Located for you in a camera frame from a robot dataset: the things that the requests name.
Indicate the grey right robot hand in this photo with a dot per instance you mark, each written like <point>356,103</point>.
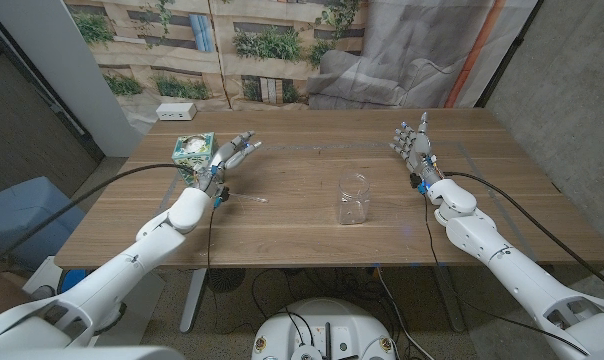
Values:
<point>422,150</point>

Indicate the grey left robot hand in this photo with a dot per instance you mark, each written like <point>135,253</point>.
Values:
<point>227,157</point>

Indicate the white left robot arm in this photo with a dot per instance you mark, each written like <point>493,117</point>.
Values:
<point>117,270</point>

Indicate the clear plastic beaker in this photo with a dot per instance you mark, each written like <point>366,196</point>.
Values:
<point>353,210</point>

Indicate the green floral tissue box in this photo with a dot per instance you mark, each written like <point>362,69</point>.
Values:
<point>194,155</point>

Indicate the white power strip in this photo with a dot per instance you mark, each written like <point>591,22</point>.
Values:
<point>176,111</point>

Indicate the printed fabric backdrop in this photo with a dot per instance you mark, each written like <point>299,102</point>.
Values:
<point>282,75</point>

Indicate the black round vented device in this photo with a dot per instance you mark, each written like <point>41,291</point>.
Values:
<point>224,281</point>

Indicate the black backdrop stand pole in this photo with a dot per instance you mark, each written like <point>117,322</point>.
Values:
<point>507,55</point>

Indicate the white table leg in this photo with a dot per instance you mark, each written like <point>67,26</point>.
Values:
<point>192,305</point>

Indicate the grey table leg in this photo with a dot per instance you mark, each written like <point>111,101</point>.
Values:
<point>452,305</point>

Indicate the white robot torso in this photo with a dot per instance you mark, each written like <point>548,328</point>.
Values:
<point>324,325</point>

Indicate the white cart with blue panels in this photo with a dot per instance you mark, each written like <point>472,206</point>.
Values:
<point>72,280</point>

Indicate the blue plastic bin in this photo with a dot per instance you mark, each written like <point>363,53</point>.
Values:
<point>27,220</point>

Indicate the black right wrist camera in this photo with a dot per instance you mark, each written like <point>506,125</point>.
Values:
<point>415,181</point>

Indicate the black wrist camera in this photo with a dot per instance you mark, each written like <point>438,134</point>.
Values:
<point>415,181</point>
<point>224,194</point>

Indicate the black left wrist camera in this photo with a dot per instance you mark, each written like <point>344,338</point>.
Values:
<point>224,194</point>

